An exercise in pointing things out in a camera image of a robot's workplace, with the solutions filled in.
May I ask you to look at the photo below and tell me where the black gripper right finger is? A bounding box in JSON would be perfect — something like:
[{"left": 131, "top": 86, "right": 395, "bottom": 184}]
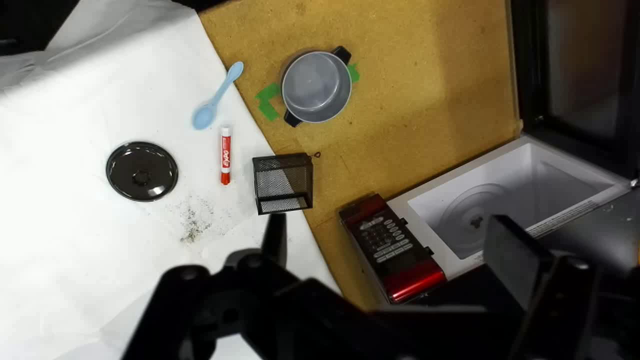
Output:
[{"left": 483, "top": 211, "right": 602, "bottom": 360}]

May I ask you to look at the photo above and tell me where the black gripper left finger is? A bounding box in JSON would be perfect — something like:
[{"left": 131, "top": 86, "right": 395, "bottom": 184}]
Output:
[{"left": 123, "top": 209, "right": 317, "bottom": 360}]

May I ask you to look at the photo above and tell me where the black microwave body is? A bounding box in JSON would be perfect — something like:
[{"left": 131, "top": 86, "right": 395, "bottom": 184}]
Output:
[{"left": 338, "top": 132, "right": 640, "bottom": 305}]

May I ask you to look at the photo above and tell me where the black mesh box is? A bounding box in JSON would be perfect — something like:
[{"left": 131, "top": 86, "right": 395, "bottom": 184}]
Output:
[{"left": 250, "top": 152, "right": 317, "bottom": 215}]

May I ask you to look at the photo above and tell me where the white table cloth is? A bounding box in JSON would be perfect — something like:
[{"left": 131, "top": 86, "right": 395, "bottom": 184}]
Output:
[{"left": 0, "top": 0, "right": 342, "bottom": 360}]

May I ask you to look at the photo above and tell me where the red and white marker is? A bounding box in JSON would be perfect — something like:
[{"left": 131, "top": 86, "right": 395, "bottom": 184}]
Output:
[{"left": 218, "top": 125, "right": 234, "bottom": 188}]

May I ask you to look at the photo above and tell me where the round steel bowl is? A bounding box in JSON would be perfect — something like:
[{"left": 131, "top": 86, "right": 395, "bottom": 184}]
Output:
[{"left": 105, "top": 139, "right": 181, "bottom": 203}]

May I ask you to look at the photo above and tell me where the light blue plastic spoon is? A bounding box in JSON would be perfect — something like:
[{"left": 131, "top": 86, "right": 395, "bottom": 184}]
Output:
[{"left": 191, "top": 60, "right": 248, "bottom": 132}]

